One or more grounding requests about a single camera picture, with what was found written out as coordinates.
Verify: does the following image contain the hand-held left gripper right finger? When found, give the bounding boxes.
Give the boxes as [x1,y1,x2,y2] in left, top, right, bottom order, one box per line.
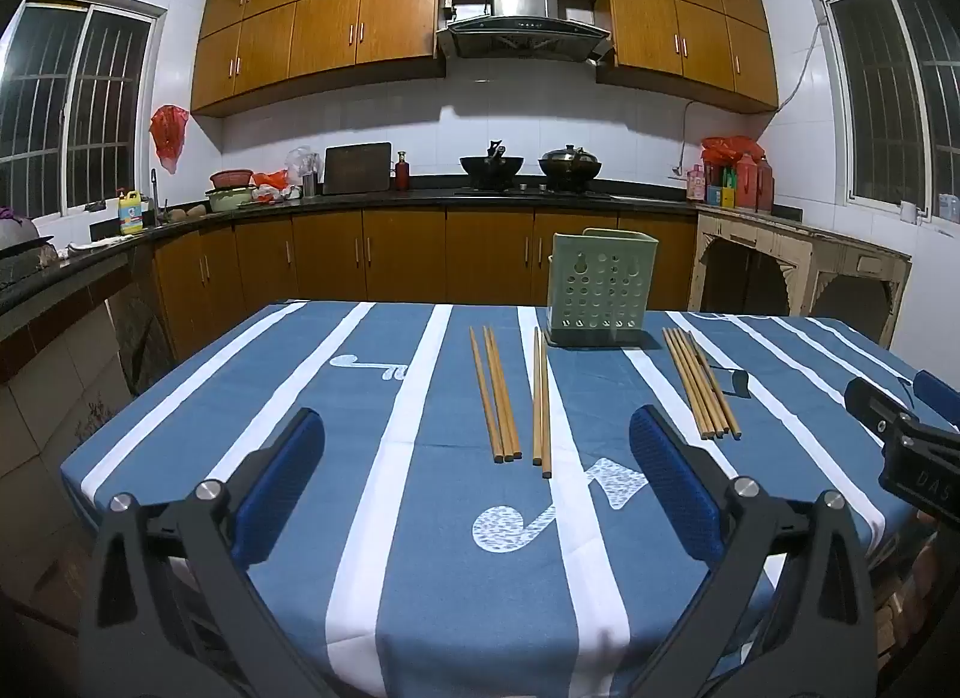
[628,404,878,698]

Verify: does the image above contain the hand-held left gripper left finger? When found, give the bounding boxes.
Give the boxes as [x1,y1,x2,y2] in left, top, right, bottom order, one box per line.
[79,407,331,698]

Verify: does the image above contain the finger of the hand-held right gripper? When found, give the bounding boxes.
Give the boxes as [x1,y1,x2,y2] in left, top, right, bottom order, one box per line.
[913,370,960,415]
[845,377,920,444]

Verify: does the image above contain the bundle of bamboo chopsticks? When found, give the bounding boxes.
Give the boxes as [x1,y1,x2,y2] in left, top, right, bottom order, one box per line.
[663,326,743,442]

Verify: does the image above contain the wooden chopstick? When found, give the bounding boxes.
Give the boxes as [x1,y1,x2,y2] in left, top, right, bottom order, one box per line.
[483,326,512,460]
[469,326,502,462]
[489,326,521,458]
[538,329,553,479]
[532,326,542,466]

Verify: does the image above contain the green perforated utensil holder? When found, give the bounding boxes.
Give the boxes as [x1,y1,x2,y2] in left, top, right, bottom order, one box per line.
[546,227,659,349]

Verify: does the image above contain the small black object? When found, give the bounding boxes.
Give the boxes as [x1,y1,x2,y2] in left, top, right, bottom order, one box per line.
[709,365,752,400]

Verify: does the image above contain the blue white striped tablecloth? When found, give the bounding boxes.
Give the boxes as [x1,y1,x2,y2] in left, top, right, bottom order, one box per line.
[60,302,955,698]

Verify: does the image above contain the beige stone side table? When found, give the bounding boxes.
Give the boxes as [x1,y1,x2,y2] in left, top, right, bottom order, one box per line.
[688,200,913,352]

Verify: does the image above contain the red oil bottles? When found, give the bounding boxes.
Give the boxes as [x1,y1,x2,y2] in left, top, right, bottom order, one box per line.
[738,153,774,214]

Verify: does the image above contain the colourful seasoning boxes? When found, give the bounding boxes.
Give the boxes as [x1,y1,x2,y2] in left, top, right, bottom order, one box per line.
[708,164,740,208]

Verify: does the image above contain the wooden base cabinets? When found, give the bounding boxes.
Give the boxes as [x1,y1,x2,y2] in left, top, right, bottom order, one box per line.
[148,206,700,363]

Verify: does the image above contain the pale green basin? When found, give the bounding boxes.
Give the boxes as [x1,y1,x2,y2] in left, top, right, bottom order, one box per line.
[205,186,261,213]

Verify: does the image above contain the red bag on bottles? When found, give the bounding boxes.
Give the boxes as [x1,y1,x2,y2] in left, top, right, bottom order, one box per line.
[700,136,763,166]

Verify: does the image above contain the black kitchen countertop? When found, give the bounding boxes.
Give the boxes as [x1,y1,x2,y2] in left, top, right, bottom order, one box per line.
[0,175,700,320]

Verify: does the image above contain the dark cutting board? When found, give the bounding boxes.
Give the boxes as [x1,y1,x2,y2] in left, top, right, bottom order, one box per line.
[322,141,394,196]

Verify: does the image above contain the gas stove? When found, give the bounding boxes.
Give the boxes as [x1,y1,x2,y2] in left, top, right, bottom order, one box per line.
[453,184,613,201]

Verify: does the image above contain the black pot with lid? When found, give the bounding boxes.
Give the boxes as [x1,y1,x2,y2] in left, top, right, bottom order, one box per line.
[538,144,604,191]

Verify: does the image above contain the black wok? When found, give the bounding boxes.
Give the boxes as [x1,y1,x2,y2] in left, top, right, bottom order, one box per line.
[458,139,525,190]

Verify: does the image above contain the hanging red plastic bag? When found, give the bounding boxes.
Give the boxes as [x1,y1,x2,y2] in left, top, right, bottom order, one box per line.
[149,104,191,175]

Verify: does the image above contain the barred window with sliding panes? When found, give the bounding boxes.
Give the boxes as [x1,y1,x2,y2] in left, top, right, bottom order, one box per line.
[0,0,164,213]

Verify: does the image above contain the steel range hood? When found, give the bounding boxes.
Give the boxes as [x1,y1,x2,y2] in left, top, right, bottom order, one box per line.
[436,0,613,62]

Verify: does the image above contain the barred window with white frame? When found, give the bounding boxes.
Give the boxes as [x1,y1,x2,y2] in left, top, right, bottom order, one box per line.
[812,0,960,225]

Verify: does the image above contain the grey wall hose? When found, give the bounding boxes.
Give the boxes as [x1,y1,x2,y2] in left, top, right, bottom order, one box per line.
[670,100,695,179]

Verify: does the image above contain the white wall cable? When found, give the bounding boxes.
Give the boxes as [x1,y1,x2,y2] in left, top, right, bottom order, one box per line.
[777,21,823,111]

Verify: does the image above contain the wooden wall cabinets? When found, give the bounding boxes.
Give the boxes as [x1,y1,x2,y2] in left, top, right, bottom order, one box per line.
[190,0,779,118]

